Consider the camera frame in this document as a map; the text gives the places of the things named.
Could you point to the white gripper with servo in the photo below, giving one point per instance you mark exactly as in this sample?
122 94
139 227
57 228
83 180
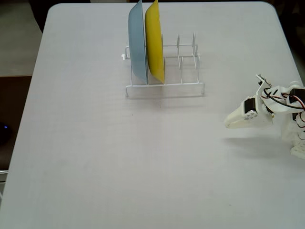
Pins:
241 120

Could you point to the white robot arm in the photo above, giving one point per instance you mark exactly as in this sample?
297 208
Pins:
289 128

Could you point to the yellow plate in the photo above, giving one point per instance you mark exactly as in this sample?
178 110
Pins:
154 43

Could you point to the blue plate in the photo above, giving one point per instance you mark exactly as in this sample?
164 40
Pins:
137 43

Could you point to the dark brown side desk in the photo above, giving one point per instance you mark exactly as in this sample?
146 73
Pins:
12 100

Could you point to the black computer mouse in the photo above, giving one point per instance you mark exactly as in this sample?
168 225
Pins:
4 133

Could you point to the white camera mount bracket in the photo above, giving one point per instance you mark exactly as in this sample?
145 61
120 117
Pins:
260 89

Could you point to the white metal frame piece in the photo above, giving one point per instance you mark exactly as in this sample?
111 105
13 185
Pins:
3 176

